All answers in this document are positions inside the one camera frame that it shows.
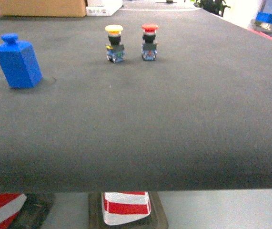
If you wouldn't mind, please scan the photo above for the blue 3D-printed block part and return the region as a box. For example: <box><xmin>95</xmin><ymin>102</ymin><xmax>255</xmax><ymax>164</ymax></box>
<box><xmin>0</xmin><ymin>33</ymin><xmax>42</xmax><ymax>88</ymax></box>

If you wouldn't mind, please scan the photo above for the red mushroom push button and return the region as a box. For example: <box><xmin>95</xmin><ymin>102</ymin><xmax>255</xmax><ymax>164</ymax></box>
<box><xmin>141</xmin><ymin>23</ymin><xmax>159</xmax><ymax>61</ymax></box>

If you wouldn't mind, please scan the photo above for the yellow mushroom push button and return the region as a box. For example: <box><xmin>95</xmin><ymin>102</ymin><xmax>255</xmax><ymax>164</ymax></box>
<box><xmin>105</xmin><ymin>24</ymin><xmax>125</xmax><ymax>63</ymax></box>

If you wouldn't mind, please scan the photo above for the red white striped cone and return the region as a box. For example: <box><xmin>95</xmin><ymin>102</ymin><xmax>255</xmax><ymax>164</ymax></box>
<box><xmin>101</xmin><ymin>191</ymin><xmax>151</xmax><ymax>226</ymax></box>
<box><xmin>0</xmin><ymin>193</ymin><xmax>27</xmax><ymax>229</ymax></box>

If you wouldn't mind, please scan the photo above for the white box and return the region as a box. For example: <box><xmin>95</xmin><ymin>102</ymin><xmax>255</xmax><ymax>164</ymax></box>
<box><xmin>86</xmin><ymin>0</ymin><xmax>123</xmax><ymax>16</ymax></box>

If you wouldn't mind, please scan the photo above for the potted green plant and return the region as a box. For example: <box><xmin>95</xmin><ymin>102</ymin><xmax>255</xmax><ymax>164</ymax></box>
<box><xmin>191</xmin><ymin>0</ymin><xmax>231</xmax><ymax>17</ymax></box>

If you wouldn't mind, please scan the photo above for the large cardboard box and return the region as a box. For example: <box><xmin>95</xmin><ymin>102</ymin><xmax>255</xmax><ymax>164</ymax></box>
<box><xmin>0</xmin><ymin>0</ymin><xmax>86</xmax><ymax>17</ymax></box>

